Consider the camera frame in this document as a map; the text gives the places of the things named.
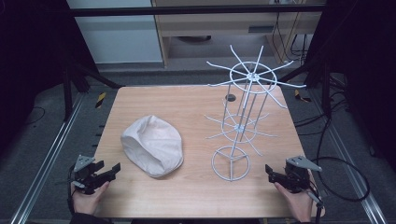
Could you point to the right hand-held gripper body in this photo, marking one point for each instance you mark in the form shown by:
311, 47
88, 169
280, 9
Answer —
297, 175

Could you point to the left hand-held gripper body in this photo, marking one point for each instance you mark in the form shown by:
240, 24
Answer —
85, 174

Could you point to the white cloth cap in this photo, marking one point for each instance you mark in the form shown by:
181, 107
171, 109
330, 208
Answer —
154, 144

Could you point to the person's left hand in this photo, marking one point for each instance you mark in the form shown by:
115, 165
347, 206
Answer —
87, 200

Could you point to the person's right hand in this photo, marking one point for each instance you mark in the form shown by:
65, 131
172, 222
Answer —
299, 203

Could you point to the yellow black striped tape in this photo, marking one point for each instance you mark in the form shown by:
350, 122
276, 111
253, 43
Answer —
301, 97
100, 100

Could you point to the black tripod stand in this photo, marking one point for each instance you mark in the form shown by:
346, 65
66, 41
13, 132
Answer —
67, 90
326, 90

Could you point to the white cabinet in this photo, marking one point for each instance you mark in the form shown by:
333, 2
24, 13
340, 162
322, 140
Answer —
121, 37

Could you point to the black curtain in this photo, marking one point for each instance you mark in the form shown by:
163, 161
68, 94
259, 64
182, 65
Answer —
367, 62
28, 56

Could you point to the light wooden desk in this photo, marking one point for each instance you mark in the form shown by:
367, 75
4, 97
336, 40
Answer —
218, 26

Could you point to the aluminium floor rail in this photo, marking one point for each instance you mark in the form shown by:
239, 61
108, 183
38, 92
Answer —
348, 161
46, 158

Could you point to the black horizontal frame bar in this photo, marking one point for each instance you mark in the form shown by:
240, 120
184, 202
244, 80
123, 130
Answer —
186, 11

